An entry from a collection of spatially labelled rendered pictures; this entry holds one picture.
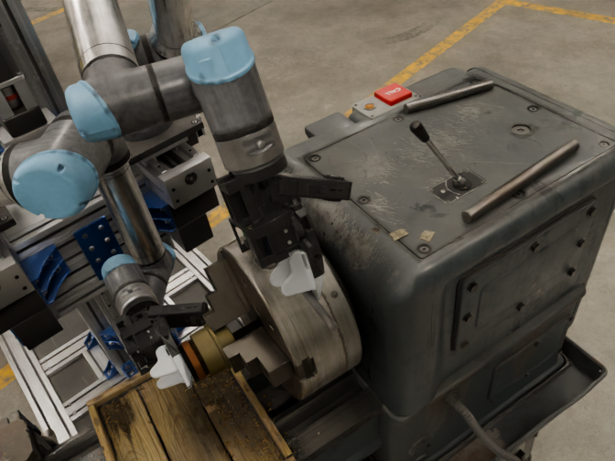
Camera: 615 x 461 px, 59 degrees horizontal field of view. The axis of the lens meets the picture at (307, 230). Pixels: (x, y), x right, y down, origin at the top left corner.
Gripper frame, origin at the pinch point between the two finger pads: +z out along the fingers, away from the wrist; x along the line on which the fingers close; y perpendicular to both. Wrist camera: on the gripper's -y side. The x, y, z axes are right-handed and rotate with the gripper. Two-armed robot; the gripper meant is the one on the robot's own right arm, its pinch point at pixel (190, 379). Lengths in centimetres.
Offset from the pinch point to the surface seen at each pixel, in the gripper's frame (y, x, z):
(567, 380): -84, -54, 21
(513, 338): -62, -22, 17
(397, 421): -30.7, -22.3, 17.5
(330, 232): -31.6, 14.6, -1.3
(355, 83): -190, -108, -227
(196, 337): -4.0, 4.0, -4.0
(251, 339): -11.9, 2.6, 1.1
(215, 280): -11.5, 9.5, -8.9
